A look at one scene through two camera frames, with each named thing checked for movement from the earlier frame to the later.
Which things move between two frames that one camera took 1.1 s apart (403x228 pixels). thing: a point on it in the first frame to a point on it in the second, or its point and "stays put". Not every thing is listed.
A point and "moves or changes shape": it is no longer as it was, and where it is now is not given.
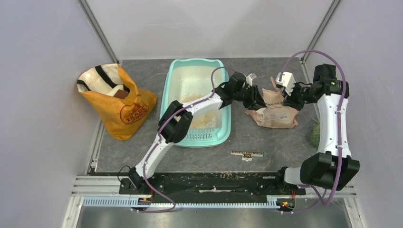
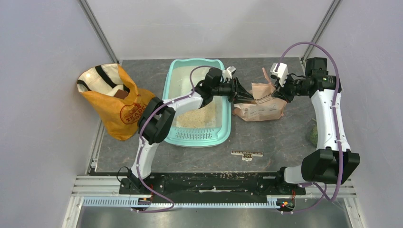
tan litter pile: [208, 119] stays put
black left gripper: [256, 101] to [237, 89]
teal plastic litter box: [187, 80] stays put
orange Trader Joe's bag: [123, 107] stays put
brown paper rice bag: [275, 115] moves or changes shape
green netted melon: [315, 134] stays put
